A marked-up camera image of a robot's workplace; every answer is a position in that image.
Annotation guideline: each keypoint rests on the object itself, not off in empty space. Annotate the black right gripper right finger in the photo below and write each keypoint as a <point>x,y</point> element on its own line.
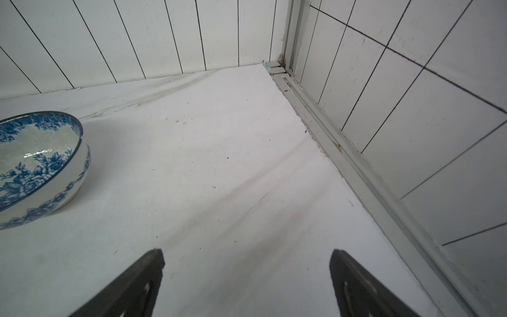
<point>359,293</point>

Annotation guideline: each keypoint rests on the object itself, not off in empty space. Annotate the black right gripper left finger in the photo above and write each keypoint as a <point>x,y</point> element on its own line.
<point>132,293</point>

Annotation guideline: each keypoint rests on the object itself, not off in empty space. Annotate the blue white porcelain bowl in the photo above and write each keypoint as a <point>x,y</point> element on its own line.
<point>44,162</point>

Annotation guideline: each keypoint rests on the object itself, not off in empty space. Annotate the aluminium wall frame profile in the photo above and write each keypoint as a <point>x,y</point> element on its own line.
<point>444,283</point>

